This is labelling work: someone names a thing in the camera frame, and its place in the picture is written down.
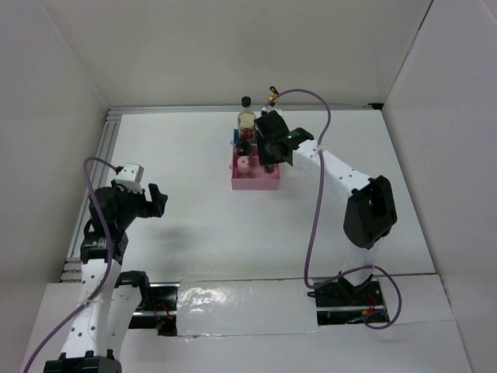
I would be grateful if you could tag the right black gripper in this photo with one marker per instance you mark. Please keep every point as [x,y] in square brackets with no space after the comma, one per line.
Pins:
[265,158]

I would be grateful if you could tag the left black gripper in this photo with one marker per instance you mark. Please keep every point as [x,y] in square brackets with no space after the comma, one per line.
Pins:
[149,209]

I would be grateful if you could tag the pink lid spice jar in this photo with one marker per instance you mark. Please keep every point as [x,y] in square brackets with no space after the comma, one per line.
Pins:
[244,167]

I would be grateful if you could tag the large black lid spice jar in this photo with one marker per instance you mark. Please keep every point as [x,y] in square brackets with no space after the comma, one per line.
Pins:
[243,148]

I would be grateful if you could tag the black cap sauce bottle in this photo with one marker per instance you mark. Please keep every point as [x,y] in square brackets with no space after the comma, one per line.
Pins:
[246,120]

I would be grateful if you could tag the gold spout glass bottle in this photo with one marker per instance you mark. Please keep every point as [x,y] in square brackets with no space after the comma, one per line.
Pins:
[272,98]

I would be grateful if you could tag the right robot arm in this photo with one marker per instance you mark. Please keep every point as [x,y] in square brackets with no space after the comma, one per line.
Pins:
[370,210]

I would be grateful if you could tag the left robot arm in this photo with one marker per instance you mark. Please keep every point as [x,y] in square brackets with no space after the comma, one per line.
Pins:
[109,295]

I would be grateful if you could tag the pink plastic bin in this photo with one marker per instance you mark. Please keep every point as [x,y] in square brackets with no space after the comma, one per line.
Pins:
[257,178]

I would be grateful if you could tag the blue plastic bin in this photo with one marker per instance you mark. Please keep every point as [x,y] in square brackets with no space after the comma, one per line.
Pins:
[234,136]

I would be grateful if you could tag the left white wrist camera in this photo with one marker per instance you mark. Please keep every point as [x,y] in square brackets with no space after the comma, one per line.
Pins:
[130,176]

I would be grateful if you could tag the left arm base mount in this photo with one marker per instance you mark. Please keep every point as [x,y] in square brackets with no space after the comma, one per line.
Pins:
[159,312]

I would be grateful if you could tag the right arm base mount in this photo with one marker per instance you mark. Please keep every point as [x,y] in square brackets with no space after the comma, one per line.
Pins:
[338,304]

